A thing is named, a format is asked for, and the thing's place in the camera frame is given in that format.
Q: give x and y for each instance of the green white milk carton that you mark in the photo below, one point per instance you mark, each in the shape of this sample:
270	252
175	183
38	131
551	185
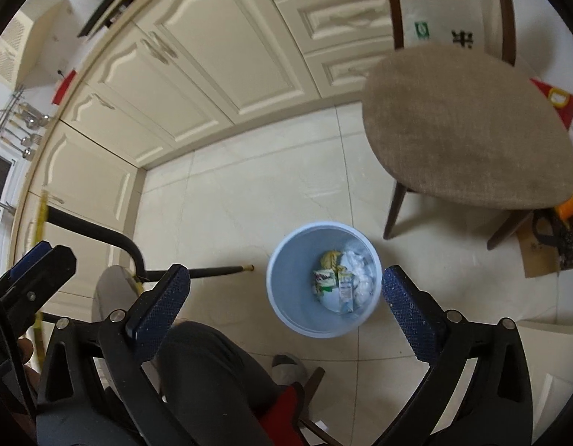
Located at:
330	293

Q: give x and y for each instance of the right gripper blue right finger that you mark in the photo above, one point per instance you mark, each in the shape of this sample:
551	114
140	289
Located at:
417	313

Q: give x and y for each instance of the wooden chair with beige seat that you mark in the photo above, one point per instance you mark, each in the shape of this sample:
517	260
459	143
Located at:
467	127

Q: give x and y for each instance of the hanging utensil rack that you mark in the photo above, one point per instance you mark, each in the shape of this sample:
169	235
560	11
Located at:
22	125

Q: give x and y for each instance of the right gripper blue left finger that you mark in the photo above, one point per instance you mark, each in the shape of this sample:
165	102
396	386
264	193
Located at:
154	312

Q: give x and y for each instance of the cream upper cabinet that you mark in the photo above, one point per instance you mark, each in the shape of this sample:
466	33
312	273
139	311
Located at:
22	41

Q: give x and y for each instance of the person's dark trouser leg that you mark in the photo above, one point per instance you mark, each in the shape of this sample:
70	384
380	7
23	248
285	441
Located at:
215	389

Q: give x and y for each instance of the white tissue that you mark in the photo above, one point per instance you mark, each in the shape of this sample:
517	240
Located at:
357	276

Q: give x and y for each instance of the red packet on floor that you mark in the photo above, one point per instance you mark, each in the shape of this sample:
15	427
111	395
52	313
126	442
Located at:
560	99

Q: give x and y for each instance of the blue trash bin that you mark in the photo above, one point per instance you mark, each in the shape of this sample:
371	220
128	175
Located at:
289	279

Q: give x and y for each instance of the red plastic basin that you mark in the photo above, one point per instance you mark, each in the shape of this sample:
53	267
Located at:
63	87

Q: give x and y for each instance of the yellow snack wrapper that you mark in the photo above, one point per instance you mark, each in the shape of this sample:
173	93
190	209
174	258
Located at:
332	260

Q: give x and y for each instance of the white shopping bag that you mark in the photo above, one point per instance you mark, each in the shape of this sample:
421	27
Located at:
456	22

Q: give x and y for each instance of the cream lower cabinets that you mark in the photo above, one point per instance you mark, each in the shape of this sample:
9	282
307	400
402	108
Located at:
168	76

